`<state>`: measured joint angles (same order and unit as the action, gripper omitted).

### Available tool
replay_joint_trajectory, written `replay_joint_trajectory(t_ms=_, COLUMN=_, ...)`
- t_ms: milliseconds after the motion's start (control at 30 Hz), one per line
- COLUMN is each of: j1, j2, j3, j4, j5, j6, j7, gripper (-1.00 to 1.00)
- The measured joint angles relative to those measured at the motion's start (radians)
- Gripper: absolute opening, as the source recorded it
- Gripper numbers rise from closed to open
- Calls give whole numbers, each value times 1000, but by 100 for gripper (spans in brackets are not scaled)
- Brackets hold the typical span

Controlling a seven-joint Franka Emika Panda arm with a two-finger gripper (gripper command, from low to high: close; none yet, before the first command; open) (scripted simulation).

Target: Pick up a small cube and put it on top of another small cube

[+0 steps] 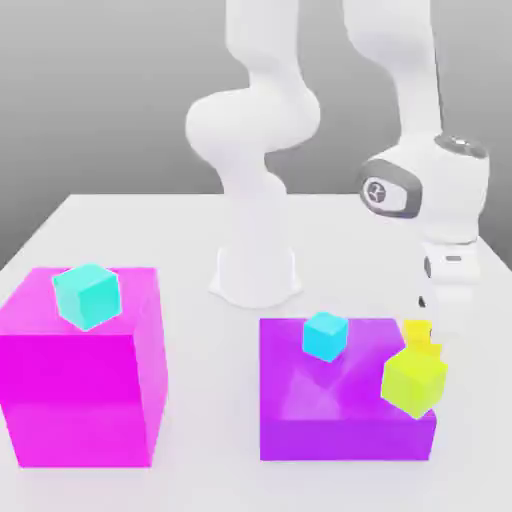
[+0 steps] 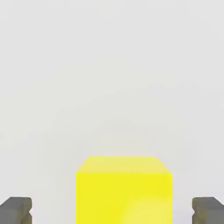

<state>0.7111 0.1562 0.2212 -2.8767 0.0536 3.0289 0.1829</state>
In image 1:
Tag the large purple box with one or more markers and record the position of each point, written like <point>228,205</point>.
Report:
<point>344,440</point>

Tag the small lime cube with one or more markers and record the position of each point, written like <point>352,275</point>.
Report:
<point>412,384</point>

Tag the small cyan cube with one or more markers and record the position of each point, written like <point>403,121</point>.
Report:
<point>324,338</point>

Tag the small turquoise cube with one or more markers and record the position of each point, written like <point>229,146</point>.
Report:
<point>86,296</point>

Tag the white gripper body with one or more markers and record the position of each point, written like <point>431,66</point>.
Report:
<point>452,304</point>

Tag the small yellow cube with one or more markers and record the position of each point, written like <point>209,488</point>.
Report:
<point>416,334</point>

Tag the large magenta box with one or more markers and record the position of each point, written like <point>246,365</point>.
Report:
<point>80,400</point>

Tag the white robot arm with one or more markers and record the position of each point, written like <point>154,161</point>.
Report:
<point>256,120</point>

